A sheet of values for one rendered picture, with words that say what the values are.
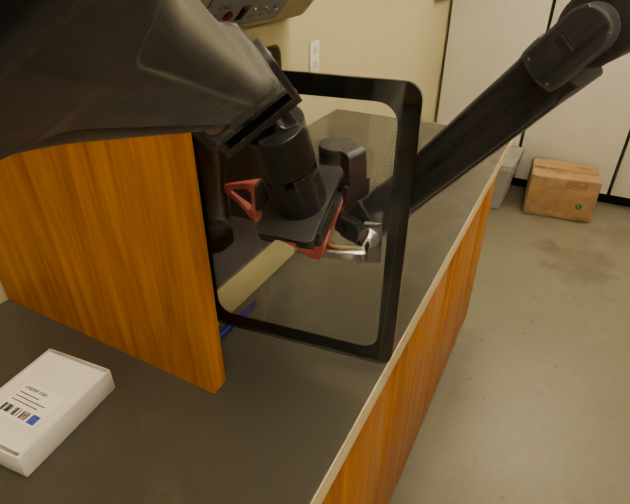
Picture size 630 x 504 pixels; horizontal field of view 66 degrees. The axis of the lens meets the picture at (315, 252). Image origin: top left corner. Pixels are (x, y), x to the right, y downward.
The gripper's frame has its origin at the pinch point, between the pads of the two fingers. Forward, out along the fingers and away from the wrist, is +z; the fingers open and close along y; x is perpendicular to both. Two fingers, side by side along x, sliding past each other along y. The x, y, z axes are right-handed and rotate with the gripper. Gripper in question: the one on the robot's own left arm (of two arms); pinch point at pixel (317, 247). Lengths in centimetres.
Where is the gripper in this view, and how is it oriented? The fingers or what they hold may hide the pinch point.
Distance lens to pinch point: 58.3
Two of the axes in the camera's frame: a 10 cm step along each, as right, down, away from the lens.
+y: -3.5, 8.1, -4.7
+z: 2.0, 5.5, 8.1
